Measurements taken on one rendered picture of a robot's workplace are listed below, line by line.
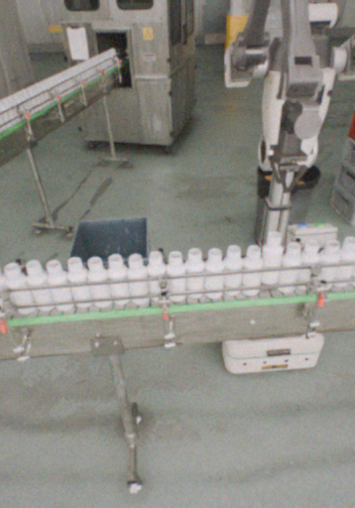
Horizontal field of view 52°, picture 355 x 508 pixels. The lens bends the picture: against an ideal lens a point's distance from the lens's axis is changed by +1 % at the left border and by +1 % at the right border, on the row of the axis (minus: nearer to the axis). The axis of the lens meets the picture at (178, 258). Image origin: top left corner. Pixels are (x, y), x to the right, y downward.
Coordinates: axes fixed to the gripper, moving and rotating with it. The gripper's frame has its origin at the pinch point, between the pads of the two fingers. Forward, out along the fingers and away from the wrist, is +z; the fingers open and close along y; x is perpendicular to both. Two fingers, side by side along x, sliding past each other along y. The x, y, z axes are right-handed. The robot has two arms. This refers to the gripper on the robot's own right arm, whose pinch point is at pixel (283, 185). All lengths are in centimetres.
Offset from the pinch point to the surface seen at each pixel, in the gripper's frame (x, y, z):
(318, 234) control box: 19.6, -14.0, 24.5
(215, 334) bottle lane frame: -17, 2, 51
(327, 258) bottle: 16.0, 1.1, 23.6
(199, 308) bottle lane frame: -22.3, 3.2, 37.5
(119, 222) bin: -51, -59, 39
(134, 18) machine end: -44, -368, -35
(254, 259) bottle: -6.0, 1.1, 22.1
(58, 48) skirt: -302, -1202, 38
